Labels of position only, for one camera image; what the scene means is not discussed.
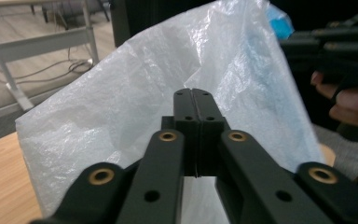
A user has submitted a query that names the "white metal desk frame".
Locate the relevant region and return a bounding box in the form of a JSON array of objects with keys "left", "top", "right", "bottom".
[{"left": 0, "top": 0, "right": 101, "bottom": 114}]

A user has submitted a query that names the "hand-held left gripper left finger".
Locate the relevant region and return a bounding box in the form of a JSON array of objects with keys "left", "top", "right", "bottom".
[{"left": 160, "top": 88, "right": 200, "bottom": 179}]

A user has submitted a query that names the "white plastic bag blue strip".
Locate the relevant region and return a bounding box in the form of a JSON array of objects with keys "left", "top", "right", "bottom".
[{"left": 14, "top": 0, "right": 326, "bottom": 224}]

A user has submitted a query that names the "bundle of cables under desk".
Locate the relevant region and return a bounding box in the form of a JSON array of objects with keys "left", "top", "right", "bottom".
[{"left": 0, "top": 46, "right": 95, "bottom": 87}]

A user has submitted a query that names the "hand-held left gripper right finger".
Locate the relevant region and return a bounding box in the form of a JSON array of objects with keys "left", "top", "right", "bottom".
[{"left": 192, "top": 88, "right": 231, "bottom": 179}]

